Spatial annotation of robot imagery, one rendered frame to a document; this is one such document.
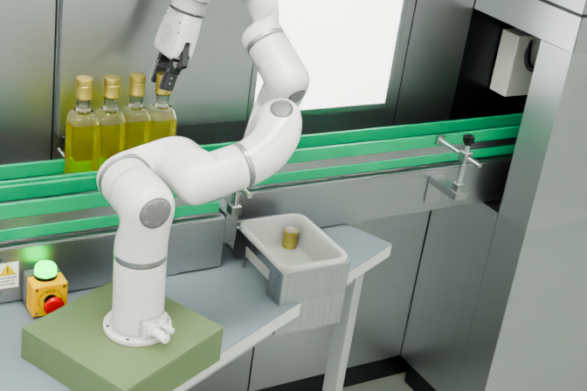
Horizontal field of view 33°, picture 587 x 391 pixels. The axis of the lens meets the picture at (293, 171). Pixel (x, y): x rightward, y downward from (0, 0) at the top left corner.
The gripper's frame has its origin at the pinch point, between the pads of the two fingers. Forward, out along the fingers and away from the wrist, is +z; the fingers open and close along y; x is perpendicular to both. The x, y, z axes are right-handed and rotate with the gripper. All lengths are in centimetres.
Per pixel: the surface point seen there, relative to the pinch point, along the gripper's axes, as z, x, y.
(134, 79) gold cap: 1.6, -6.8, 0.7
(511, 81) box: -18, 109, -9
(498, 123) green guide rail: -7, 105, -4
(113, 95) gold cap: 5.6, -10.8, 1.6
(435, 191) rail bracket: 13, 83, 6
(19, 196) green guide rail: 29.0, -25.6, 6.0
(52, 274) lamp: 38.2, -20.5, 20.7
